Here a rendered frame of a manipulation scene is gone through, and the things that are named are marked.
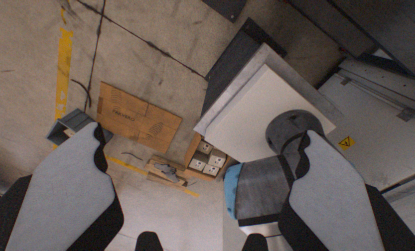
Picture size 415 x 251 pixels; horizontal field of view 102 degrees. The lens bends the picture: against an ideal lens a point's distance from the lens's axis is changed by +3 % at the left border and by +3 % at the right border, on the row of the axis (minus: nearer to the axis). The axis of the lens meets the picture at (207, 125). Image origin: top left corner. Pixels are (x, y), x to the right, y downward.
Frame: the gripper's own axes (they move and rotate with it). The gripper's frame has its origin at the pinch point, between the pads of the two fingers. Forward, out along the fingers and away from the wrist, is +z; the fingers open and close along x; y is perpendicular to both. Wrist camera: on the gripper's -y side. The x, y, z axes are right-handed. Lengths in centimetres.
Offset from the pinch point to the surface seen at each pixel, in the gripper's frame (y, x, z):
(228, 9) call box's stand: -16, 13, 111
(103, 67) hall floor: 24, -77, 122
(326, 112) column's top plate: 15, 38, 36
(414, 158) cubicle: 30, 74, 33
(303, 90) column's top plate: 8.6, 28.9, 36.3
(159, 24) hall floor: -6, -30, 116
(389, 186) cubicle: 40, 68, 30
